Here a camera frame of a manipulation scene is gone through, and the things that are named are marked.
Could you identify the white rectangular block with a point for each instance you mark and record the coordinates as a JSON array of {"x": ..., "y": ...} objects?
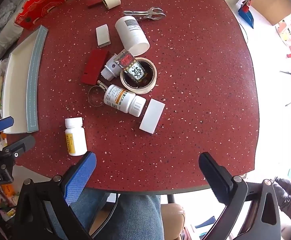
[
  {"x": 102, "y": 35},
  {"x": 151, "y": 117}
]

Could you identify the white bottle yellow label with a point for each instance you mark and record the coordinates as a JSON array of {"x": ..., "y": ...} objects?
[{"x": 75, "y": 140}]

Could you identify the person's leg in jeans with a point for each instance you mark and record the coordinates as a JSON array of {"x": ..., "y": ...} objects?
[{"x": 130, "y": 217}]

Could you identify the clear plastic bag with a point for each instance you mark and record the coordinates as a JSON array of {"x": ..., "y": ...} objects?
[{"x": 3, "y": 67}]

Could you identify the white bottle orange label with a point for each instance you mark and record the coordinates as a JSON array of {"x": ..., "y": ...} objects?
[{"x": 120, "y": 98}]

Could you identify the metal clip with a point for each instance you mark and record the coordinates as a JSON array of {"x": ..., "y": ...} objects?
[{"x": 140, "y": 13}]

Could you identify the white tray with grey rim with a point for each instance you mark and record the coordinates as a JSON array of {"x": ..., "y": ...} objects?
[{"x": 18, "y": 80}]

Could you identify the black leather jacket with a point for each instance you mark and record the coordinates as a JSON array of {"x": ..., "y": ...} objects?
[{"x": 290, "y": 197}]

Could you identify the large white jar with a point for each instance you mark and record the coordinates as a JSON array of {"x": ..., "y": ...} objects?
[{"x": 133, "y": 37}]

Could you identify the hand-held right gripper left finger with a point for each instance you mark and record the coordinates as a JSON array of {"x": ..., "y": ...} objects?
[{"x": 80, "y": 177}]

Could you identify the small red box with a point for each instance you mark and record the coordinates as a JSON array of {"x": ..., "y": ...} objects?
[{"x": 94, "y": 4}]

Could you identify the wide masking tape roll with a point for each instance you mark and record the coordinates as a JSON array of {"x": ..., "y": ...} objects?
[{"x": 135, "y": 90}]

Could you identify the small white tube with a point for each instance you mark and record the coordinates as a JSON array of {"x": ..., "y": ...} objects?
[{"x": 110, "y": 68}]

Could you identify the blue dustpan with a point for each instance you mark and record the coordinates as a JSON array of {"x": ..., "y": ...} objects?
[{"x": 246, "y": 15}]

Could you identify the brown chair seat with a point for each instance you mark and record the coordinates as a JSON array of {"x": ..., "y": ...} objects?
[{"x": 171, "y": 217}]

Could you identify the patterned card box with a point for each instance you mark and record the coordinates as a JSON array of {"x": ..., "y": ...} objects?
[{"x": 133, "y": 67}]

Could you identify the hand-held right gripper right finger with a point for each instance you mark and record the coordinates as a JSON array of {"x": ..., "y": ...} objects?
[{"x": 214, "y": 177}]

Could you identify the white fringed blanket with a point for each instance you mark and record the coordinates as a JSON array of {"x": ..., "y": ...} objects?
[{"x": 5, "y": 30}]

